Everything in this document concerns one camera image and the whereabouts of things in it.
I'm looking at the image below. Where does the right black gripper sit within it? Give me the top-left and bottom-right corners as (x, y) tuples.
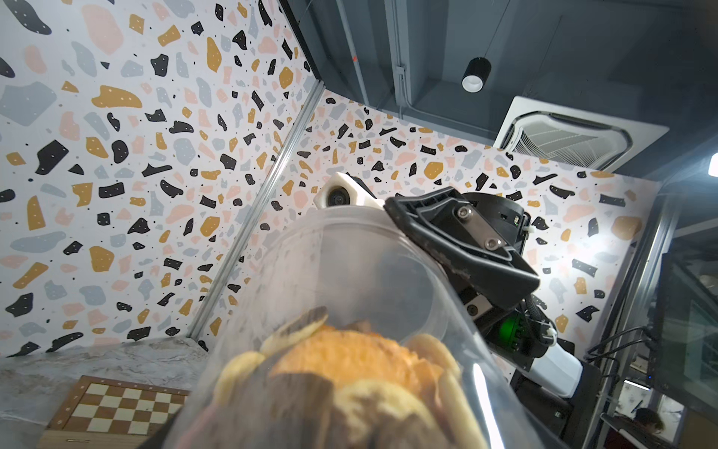
(384, 187), (540, 331)

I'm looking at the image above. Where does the clear plastic cookie jar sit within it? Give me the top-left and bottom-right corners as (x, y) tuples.
(163, 207), (562, 448)

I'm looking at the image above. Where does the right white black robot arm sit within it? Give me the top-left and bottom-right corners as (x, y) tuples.
(384, 187), (600, 448)

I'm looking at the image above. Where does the ceiling air conditioner vent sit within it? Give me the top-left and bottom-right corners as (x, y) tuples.
(494, 97), (669, 172)

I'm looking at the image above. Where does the black pendant ceiling lamp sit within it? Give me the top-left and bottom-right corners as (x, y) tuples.
(461, 57), (492, 94)

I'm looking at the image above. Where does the wooden chessboard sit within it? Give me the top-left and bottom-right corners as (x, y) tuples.
(37, 375), (190, 448)

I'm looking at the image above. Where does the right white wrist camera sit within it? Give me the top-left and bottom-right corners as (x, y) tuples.
(313, 172), (384, 210)

